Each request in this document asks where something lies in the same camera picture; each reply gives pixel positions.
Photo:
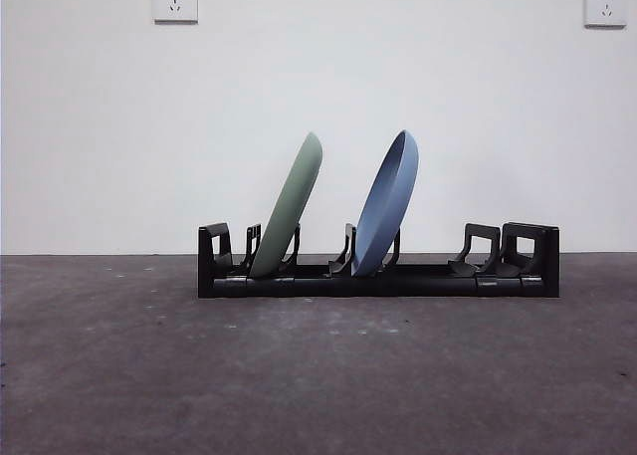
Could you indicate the blue round plate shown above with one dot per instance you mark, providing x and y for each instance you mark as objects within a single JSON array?
[{"x": 383, "y": 211}]

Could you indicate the black plate rack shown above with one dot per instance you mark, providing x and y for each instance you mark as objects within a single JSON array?
[{"x": 423, "y": 287}]

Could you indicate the white wall socket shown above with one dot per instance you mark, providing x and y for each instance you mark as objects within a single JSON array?
[
  {"x": 604, "y": 6},
  {"x": 175, "y": 2}
]

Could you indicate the green round plate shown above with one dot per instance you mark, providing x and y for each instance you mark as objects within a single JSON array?
[{"x": 288, "y": 211}]

